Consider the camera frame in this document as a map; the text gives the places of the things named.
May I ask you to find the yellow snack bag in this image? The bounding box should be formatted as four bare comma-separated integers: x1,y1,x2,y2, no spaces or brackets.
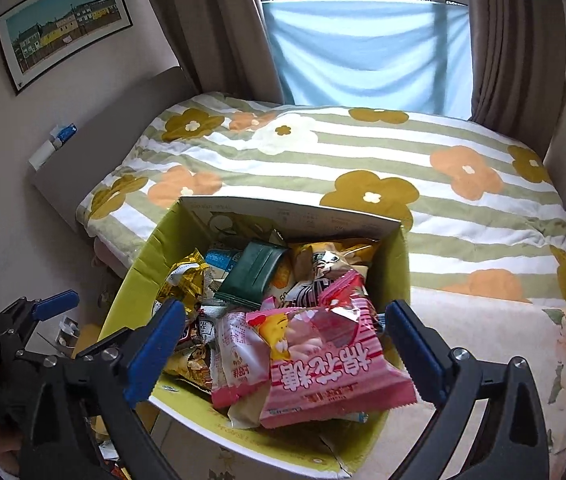
153,249,209,323

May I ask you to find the dark green snack packet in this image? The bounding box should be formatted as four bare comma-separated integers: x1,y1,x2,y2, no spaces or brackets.
214,240,287,310

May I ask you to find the pink white snack packet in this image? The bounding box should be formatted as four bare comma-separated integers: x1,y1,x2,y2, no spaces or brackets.
210,311,270,410

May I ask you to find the floral bed sheet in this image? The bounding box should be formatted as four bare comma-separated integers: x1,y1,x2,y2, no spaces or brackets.
149,286,566,480

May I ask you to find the grey headboard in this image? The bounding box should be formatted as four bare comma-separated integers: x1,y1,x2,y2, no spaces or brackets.
30,66,195,236

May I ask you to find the white blue bottle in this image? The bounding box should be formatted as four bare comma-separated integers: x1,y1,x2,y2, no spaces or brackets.
28,124,77,171

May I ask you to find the pink striped marshmallow bag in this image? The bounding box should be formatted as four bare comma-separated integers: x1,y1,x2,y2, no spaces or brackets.
246,270,416,429

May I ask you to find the blue white snack bag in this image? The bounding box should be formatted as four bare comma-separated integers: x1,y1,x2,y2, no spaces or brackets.
205,248,242,285

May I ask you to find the floral striped folded quilt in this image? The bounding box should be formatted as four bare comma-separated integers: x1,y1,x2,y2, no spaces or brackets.
76,93,566,307

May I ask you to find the cartoon cat snack bag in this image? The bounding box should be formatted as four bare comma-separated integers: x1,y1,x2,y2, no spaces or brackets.
263,237,379,308

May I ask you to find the framed town picture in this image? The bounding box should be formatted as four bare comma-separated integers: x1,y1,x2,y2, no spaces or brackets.
0,0,132,93

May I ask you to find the beige curtain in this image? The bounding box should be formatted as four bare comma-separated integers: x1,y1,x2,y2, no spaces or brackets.
149,0,284,103
468,0,566,156

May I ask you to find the left beige curtain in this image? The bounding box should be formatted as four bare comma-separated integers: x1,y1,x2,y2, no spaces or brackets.
149,0,284,103

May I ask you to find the light blue window cloth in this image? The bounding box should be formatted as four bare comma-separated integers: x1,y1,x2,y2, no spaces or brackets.
263,0,473,119

